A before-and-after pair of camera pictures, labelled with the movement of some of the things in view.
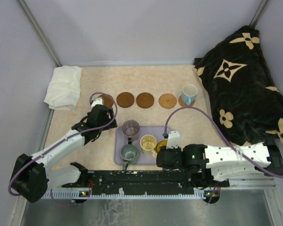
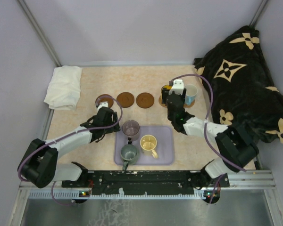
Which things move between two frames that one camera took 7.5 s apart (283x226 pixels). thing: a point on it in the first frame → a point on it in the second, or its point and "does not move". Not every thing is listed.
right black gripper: (178, 149) → (165, 93)
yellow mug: (161, 143) → (168, 86)
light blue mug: (189, 93) does not move
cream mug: (148, 142) does not move
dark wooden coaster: (107, 101) does not move
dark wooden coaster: (145, 100) does not move
